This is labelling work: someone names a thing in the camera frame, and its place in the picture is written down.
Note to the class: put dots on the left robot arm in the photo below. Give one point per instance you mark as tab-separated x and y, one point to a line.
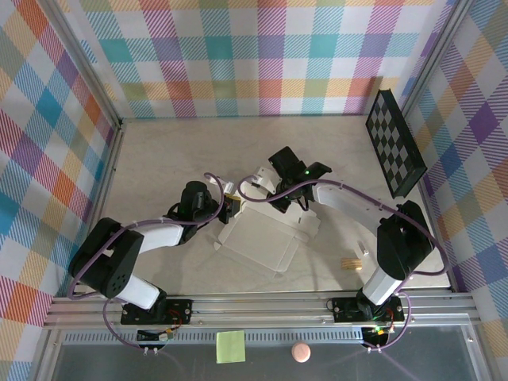
158	238

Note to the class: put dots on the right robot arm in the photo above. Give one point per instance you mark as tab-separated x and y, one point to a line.
345	198

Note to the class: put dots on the black checkerboard calibration board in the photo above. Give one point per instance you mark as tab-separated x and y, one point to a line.
391	135

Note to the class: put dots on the small wooden block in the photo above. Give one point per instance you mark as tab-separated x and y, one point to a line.
352	264

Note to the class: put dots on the perforated metal strip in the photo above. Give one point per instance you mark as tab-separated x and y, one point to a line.
270	337

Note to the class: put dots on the green sticky note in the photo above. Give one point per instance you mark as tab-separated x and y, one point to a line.
231	346

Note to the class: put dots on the pink round ball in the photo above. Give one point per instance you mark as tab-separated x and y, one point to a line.
301	352

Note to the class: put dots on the aluminium side rail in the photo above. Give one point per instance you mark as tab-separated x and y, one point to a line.
103	174

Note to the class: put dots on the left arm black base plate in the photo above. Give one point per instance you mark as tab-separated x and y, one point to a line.
180	309

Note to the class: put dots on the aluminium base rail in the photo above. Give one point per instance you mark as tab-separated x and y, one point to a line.
258	313

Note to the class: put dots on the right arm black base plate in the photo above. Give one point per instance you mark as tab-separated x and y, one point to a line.
345	307

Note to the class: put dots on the aluminium frame post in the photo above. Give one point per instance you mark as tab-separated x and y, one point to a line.
435	59
88	67

